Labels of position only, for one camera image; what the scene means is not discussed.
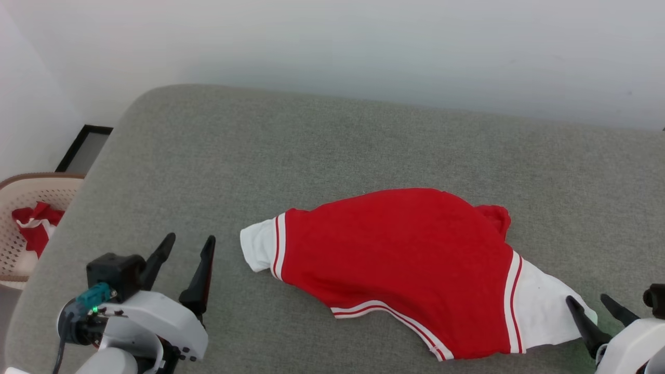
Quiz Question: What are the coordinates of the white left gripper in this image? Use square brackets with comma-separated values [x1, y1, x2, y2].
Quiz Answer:
[101, 233, 216, 362]

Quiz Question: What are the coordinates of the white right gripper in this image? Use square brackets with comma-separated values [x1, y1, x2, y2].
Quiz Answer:
[565, 293, 665, 374]

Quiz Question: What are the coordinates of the red and white basketball jersey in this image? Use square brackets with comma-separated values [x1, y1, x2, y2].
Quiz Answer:
[240, 188, 599, 362]

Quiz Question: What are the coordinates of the red white garment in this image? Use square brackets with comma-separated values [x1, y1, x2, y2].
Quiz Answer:
[11, 202, 66, 259]

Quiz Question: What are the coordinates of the beige perforated laundry basket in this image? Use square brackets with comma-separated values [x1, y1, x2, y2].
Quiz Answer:
[0, 172, 87, 290]

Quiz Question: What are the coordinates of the grey fabric sofa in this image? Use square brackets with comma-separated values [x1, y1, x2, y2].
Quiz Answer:
[4, 84, 665, 374]

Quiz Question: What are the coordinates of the teal cable connector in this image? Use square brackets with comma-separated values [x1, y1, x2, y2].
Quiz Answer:
[76, 283, 113, 314]

